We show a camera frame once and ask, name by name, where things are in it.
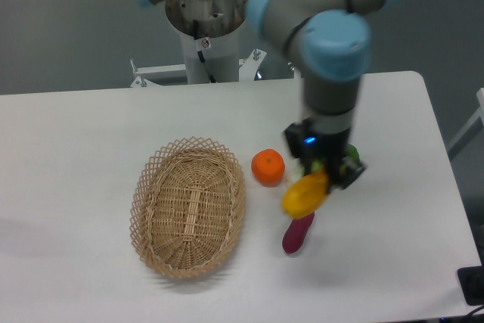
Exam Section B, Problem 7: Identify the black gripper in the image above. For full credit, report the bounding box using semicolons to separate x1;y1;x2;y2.
284;118;366;191

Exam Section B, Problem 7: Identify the yellow mango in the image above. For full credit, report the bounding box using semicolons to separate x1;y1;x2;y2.
281;169;330;219

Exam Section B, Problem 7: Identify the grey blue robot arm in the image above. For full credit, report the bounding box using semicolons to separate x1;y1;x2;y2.
137;0;398;189

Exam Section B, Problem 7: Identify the woven wicker basket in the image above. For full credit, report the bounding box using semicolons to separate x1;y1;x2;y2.
129;137;245;279

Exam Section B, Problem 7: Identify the green bok choy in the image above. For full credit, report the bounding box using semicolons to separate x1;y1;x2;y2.
285;144;361;187

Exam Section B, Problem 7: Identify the orange tangerine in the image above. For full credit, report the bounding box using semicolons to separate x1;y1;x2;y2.
251;148;285;187

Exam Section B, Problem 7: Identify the purple sweet potato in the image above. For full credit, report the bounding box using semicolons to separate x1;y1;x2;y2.
281;213;315;255

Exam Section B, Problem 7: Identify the black device at table edge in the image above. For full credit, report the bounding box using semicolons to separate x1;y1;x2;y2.
457;266;483;306

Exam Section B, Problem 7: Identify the white metal base frame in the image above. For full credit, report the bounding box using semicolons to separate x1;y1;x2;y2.
130;48;301;88

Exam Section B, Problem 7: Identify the black cable on pedestal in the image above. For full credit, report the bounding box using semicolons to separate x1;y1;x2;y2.
192;19;217;84

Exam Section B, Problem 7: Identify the white frame at right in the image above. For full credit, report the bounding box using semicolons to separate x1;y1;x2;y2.
447;88;483;160

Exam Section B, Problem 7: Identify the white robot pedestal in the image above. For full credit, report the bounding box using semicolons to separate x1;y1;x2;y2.
165;0;247;63

